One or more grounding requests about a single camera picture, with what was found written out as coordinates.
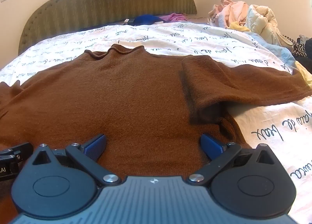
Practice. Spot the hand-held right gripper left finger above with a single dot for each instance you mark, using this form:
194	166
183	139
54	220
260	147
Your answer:
95	147

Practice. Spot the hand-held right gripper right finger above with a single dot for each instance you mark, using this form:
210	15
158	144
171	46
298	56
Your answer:
211	146

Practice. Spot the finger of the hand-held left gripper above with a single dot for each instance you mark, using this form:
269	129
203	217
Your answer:
17	151

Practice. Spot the brown knit sweater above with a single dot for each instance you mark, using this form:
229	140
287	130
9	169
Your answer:
134	97

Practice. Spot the white script printed blanket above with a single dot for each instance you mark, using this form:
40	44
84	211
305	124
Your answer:
195	41

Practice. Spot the light blue cloth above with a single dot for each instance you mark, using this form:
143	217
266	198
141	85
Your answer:
280	52

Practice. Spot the pale yellow cloth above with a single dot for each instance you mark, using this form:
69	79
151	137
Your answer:
240	26

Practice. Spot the dark cloth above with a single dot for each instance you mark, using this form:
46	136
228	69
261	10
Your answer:
304	62

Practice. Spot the black white striped cloth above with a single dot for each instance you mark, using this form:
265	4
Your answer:
298	47

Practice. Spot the cream puffer jacket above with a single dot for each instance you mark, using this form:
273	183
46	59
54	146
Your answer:
262	21

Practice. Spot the pink purple cloth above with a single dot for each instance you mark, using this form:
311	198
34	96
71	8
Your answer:
174	16

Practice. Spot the pink garment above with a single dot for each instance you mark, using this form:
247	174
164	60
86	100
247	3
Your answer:
231	10

